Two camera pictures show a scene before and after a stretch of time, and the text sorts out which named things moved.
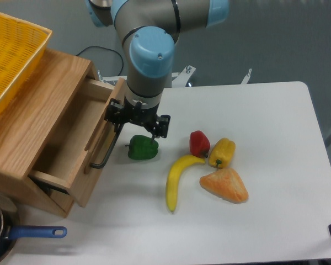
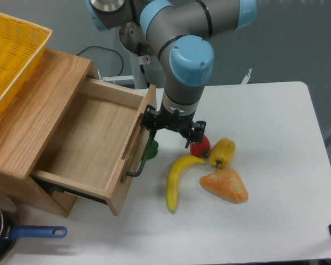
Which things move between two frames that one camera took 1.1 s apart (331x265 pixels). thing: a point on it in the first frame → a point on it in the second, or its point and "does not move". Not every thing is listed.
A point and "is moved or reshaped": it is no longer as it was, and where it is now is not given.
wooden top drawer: (75, 158) is moved or reshaped
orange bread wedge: (227, 184) does not move
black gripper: (148, 117) → (176, 121)
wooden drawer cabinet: (22, 134) does not move
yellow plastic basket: (16, 47) does not move
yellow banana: (171, 183) does not move
